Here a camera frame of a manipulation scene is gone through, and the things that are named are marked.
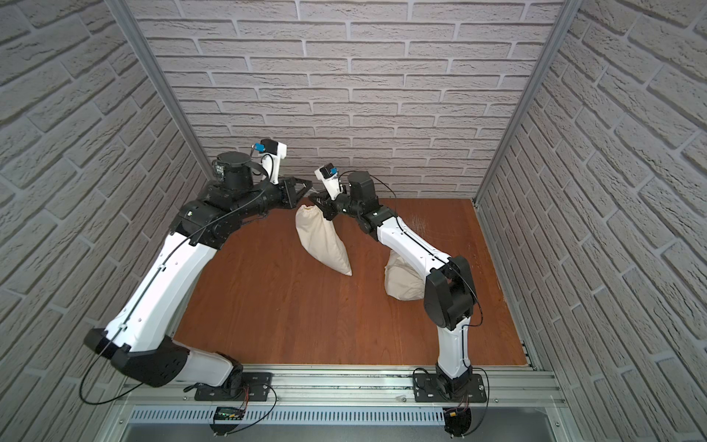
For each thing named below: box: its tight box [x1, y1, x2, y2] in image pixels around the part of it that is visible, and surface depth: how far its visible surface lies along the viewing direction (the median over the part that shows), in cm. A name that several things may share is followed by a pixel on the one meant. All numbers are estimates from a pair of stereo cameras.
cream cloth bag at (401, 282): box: [384, 249, 426, 301], surface depth 85 cm
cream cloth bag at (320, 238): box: [295, 204, 353, 277], surface depth 88 cm
